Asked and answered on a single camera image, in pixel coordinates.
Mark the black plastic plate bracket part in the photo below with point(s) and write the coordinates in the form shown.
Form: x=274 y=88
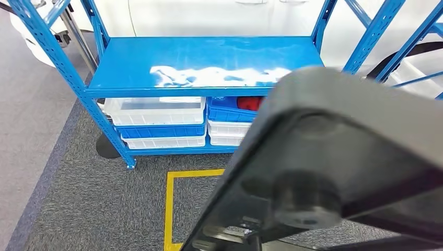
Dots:
x=346 y=138

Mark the large blue metal shelf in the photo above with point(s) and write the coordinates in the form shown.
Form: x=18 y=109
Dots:
x=173 y=59

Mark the red cloth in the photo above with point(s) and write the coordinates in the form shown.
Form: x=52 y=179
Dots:
x=249 y=104

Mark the yellow floor tape square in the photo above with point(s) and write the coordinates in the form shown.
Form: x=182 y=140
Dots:
x=169 y=208

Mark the white car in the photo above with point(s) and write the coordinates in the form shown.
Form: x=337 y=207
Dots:
x=207 y=17

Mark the grey stand with black base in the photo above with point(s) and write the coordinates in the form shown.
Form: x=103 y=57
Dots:
x=107 y=147

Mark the large white plastic bin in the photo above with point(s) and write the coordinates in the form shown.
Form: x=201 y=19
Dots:
x=427 y=64

